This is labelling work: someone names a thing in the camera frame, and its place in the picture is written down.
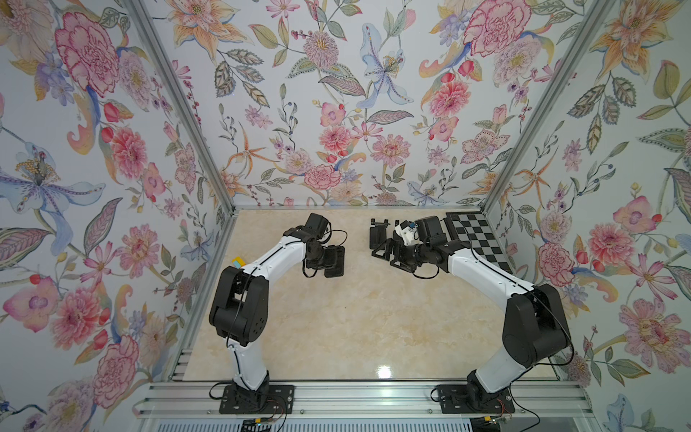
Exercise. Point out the black white chessboard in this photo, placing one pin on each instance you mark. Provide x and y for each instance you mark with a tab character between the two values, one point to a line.
472	229

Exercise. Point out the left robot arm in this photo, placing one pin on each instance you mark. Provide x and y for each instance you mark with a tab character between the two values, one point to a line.
240	306

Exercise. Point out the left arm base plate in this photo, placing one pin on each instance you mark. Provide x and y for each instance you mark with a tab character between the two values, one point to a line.
274	399

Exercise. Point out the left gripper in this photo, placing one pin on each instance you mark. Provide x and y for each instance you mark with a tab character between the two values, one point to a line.
331	259

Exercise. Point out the yellow blue toy block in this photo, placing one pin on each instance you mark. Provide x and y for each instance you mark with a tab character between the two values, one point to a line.
238	262

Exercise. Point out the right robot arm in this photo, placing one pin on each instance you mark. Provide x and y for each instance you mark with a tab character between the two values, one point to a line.
534	327

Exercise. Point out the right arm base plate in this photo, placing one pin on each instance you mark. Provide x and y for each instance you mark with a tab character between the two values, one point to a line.
472	399

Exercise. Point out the aluminium front rail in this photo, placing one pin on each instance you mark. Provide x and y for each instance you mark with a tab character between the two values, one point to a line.
364	400

